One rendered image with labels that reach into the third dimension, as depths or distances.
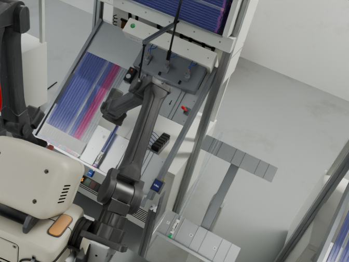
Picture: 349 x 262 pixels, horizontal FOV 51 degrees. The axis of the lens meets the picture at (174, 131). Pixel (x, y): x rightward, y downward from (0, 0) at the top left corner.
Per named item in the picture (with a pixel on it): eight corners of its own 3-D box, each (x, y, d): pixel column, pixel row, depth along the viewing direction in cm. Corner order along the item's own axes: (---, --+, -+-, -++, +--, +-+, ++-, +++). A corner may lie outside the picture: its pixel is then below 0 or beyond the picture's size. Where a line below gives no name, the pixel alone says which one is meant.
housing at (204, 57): (211, 78, 186) (210, 67, 172) (129, 43, 198) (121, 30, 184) (218, 65, 187) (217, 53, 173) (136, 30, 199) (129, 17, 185)
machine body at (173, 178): (155, 242, 237) (175, 175, 199) (67, 192, 253) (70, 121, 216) (195, 182, 286) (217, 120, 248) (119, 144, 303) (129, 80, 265)
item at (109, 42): (185, 128, 181) (184, 125, 176) (76, 76, 196) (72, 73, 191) (214, 70, 185) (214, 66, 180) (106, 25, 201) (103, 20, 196)
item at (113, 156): (148, 196, 173) (147, 195, 170) (38, 136, 189) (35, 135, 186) (167, 160, 176) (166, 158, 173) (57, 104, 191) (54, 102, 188)
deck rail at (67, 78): (39, 139, 191) (33, 136, 185) (36, 138, 191) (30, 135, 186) (106, 25, 201) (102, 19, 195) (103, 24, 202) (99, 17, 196)
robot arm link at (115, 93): (101, 108, 152) (119, 117, 155) (113, 83, 154) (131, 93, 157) (95, 108, 163) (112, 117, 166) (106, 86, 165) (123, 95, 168)
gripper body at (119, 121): (109, 105, 174) (104, 101, 167) (128, 115, 171) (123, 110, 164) (103, 117, 173) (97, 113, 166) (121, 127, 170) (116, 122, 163)
